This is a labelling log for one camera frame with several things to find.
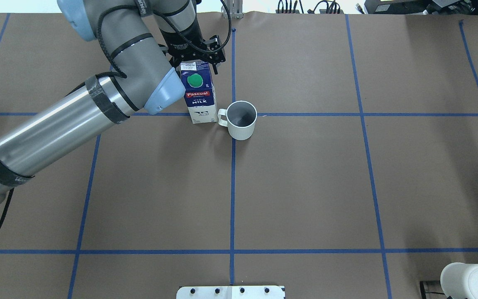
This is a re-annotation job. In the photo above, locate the aluminium frame post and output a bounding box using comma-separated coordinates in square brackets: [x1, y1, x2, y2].
[222, 0, 244, 20]

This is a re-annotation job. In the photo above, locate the black wire mug rack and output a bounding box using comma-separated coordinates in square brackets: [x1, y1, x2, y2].
[419, 280, 450, 299]

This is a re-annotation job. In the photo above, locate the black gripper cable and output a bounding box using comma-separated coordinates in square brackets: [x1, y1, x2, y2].
[0, 0, 232, 256]

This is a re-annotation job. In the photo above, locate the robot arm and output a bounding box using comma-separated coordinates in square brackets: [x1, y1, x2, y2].
[0, 0, 227, 204]

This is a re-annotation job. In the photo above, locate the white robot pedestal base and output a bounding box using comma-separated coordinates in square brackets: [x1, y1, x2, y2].
[176, 285, 286, 299]

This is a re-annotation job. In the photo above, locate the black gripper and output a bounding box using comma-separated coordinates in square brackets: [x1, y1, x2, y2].
[167, 35, 226, 75]

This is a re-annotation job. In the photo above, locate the white mug on rack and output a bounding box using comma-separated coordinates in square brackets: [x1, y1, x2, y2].
[440, 262, 478, 299]

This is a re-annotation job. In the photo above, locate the blue Pascual milk carton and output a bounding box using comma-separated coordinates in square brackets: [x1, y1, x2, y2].
[180, 60, 217, 124]

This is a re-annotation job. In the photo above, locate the white ribbed HOME mug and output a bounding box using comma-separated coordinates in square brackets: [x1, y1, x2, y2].
[217, 100, 258, 141]

